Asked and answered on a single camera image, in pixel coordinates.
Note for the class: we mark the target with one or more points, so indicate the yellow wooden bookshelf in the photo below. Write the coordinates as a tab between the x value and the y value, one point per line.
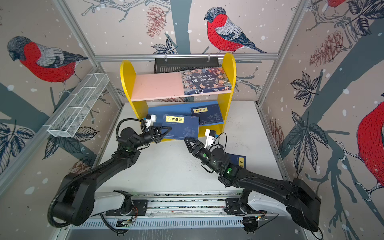
141	88

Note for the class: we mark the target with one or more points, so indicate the black mesh tray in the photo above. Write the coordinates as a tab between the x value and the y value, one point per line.
174	65

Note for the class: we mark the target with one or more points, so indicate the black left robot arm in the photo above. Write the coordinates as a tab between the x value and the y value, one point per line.
75	199

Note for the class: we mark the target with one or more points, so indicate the colourful portrait cover book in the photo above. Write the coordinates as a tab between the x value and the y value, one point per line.
203	81

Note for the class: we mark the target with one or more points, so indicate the aluminium rail base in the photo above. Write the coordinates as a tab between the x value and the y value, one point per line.
181	210

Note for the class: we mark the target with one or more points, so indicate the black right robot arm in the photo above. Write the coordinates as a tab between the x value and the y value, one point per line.
302	203

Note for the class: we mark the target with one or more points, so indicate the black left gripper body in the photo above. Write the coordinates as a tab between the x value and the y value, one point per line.
153	135

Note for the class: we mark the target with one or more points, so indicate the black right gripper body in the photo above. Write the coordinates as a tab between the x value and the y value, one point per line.
204	154

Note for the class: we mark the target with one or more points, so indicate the aluminium horizontal frame bar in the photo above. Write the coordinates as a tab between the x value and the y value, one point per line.
148	58

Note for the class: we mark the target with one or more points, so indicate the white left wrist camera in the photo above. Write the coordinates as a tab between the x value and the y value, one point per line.
150	121

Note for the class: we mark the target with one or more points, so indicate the navy book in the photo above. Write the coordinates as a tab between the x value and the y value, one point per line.
208	114
182	127
238	160

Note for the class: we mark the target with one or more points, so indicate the white wire mesh basket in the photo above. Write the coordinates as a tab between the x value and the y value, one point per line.
81	102

